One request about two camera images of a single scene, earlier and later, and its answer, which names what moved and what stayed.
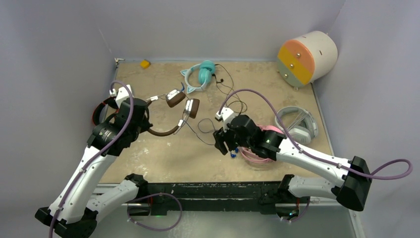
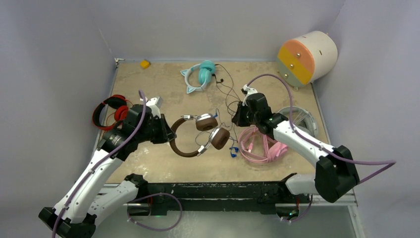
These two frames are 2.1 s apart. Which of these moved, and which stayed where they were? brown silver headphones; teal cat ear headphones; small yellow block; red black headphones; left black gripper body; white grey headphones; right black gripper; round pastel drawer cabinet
Moved: right black gripper; left black gripper body; brown silver headphones; white grey headphones
Stayed: small yellow block; teal cat ear headphones; red black headphones; round pastel drawer cabinet
